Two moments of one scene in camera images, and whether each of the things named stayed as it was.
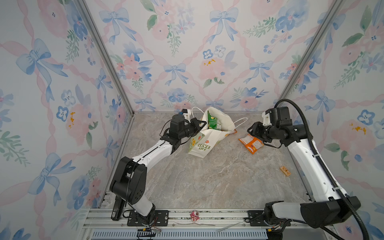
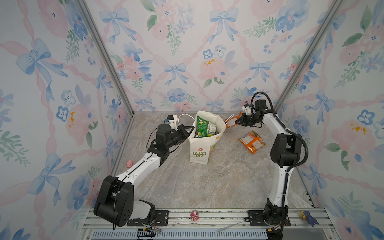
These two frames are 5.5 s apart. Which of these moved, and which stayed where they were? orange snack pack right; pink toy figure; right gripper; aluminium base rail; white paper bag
Moved: white paper bag; right gripper
Stayed: pink toy figure; aluminium base rail; orange snack pack right
